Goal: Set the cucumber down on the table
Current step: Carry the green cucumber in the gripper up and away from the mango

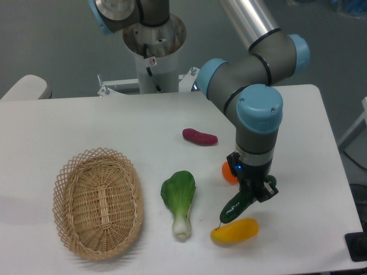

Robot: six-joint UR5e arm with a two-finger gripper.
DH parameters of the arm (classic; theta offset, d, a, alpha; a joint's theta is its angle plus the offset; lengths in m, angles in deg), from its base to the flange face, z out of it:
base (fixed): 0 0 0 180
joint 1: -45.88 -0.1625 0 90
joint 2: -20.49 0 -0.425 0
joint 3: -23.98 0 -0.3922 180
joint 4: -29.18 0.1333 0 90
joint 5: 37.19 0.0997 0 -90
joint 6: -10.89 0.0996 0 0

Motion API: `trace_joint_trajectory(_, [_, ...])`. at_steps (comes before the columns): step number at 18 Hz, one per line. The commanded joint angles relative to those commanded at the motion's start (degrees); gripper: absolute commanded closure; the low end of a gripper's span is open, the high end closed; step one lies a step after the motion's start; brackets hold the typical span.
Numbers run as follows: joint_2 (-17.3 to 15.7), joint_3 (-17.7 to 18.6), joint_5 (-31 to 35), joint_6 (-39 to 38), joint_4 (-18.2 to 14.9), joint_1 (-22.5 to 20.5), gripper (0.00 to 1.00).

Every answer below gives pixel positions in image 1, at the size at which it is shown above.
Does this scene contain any purple sweet potato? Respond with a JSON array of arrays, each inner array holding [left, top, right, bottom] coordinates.
[[182, 128, 218, 146]]

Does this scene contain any dark green cucumber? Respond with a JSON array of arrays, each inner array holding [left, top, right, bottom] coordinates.
[[220, 175, 277, 223]]

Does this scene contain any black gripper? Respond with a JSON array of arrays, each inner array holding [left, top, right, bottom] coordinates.
[[227, 152, 279, 203]]

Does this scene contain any woven wicker basket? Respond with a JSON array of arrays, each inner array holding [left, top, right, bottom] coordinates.
[[53, 148, 144, 261]]

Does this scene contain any white furniture leg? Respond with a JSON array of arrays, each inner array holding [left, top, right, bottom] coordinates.
[[337, 97, 366, 151]]

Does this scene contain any yellow orange mango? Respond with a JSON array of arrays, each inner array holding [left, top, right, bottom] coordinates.
[[210, 218, 259, 243]]

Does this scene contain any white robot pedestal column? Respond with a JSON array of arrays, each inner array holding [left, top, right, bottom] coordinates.
[[123, 14, 186, 94]]

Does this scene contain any white metal base frame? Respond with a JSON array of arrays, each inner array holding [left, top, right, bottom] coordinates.
[[97, 67, 200, 97]]

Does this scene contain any black device at table edge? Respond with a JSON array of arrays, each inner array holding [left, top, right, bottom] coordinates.
[[345, 231, 366, 262]]

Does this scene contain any green bok choy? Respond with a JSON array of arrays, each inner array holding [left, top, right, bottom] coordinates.
[[161, 170, 196, 240]]

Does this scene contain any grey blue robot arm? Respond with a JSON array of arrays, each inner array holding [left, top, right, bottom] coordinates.
[[89, 1, 310, 203]]

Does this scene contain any beige chair armrest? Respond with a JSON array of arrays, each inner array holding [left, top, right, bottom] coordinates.
[[1, 74, 52, 102]]

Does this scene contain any orange fruit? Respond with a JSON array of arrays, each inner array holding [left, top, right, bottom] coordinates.
[[221, 162, 238, 184]]

